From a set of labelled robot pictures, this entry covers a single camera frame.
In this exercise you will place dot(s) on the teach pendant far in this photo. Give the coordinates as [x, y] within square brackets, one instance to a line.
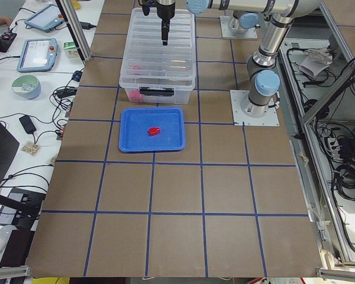
[46, 19]

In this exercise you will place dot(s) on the blue plastic tray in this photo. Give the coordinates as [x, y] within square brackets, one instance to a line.
[135, 123]

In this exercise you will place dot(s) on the clear plastic storage box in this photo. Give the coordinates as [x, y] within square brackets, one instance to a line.
[161, 91]

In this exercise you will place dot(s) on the teach pendant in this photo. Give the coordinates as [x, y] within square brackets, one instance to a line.
[46, 19]
[38, 55]

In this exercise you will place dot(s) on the green round bowl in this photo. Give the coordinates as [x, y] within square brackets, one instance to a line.
[27, 86]

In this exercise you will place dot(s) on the red blocks in box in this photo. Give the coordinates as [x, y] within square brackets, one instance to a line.
[135, 96]

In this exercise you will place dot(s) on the teach pendant near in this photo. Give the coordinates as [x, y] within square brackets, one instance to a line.
[38, 55]

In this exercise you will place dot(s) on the aluminium frame post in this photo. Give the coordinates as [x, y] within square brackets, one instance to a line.
[73, 24]

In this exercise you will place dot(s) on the red block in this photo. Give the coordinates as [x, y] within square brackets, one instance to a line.
[153, 131]

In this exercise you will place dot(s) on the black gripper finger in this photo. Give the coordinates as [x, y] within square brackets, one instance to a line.
[165, 32]

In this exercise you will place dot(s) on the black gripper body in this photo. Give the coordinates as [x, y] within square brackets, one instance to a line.
[164, 13]

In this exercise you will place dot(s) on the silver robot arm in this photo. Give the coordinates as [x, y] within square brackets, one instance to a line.
[242, 21]
[264, 81]

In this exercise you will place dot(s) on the black power adapter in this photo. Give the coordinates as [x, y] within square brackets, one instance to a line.
[27, 124]

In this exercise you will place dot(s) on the clear plastic box lid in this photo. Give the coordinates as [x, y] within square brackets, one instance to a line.
[147, 63]

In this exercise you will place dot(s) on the small green white carton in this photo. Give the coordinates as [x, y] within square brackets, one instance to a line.
[70, 49]

